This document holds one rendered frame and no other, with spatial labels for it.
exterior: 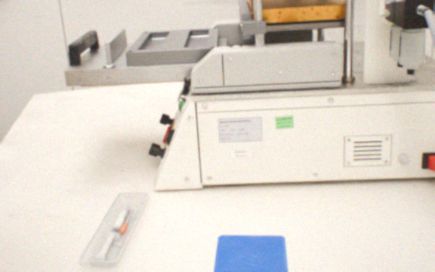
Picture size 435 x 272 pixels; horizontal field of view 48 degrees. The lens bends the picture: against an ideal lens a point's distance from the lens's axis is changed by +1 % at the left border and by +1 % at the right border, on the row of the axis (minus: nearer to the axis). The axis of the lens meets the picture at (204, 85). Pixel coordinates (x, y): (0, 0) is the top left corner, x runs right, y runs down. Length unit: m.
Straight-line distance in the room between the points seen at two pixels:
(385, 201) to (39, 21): 1.89
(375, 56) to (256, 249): 0.37
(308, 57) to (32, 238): 0.53
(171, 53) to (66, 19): 1.56
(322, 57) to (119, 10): 1.66
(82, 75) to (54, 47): 1.54
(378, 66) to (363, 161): 0.17
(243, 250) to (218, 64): 0.30
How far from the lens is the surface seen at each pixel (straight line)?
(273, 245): 0.76
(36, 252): 0.82
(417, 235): 0.81
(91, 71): 0.91
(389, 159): 0.91
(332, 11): 0.88
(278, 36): 1.09
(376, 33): 0.85
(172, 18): 2.39
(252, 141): 0.85
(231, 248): 0.75
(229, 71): 0.82
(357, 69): 0.96
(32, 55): 2.47
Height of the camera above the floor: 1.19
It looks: 17 degrees down
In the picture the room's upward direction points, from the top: 4 degrees counter-clockwise
